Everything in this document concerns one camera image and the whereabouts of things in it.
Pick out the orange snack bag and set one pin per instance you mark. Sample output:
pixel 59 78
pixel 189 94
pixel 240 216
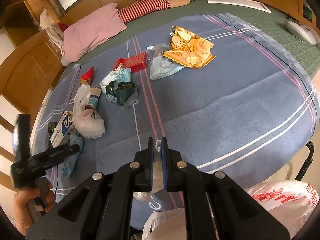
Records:
pixel 192 50

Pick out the pink pillow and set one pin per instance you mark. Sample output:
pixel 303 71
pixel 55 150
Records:
pixel 92 30

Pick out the white blue medicine box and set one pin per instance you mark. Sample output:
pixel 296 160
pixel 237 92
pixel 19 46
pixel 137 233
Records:
pixel 61 130

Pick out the wooden bedside shelf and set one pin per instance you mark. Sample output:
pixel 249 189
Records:
pixel 17 22

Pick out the white flat board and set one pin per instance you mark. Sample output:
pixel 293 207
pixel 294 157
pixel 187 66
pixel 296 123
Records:
pixel 237 2

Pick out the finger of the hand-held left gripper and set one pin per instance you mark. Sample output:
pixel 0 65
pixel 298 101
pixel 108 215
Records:
pixel 67 150

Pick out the white oval device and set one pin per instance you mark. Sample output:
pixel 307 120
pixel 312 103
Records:
pixel 302 32

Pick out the black curved metal frame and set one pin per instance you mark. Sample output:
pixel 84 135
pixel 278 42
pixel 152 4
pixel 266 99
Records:
pixel 308 160

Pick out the wooden bed frame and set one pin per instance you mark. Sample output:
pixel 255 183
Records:
pixel 25 67

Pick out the person's left hand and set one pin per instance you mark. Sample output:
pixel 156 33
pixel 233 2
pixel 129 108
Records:
pixel 25 210

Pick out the plain white plastic bag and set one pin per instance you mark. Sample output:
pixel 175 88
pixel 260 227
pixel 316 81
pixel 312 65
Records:
pixel 87 125

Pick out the white and green bags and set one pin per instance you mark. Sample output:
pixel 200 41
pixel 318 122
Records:
pixel 122 92

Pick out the light blue cloth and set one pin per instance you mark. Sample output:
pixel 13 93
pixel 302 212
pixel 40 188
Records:
pixel 71 162

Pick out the striped plush doll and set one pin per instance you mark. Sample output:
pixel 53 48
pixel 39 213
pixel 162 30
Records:
pixel 150 5

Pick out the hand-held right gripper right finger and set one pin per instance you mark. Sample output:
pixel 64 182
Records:
pixel 165 162

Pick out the clear bag with blue mask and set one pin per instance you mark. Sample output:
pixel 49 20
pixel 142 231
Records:
pixel 160 67

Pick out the blue plaid blanket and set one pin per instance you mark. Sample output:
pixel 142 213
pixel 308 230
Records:
pixel 225 92

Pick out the blue white paper packaging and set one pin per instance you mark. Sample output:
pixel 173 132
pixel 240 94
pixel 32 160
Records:
pixel 95 97

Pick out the glass door wooden cabinet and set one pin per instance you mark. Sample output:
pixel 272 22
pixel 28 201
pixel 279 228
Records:
pixel 307 10

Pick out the white red-printed plastic bag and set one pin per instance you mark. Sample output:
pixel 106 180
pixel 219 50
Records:
pixel 275 205

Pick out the small red snack wrapper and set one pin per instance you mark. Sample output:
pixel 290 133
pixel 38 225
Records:
pixel 87 75

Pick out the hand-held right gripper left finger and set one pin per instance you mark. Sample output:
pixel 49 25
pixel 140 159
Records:
pixel 150 160

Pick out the red cloth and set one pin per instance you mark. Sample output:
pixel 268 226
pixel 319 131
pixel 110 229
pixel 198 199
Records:
pixel 62 26

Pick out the red box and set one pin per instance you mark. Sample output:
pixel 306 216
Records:
pixel 135 61

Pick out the green quilted bed mat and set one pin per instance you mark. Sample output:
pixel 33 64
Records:
pixel 250 17

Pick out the white cloth bundle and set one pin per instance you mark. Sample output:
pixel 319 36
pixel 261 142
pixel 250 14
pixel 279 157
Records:
pixel 47 20

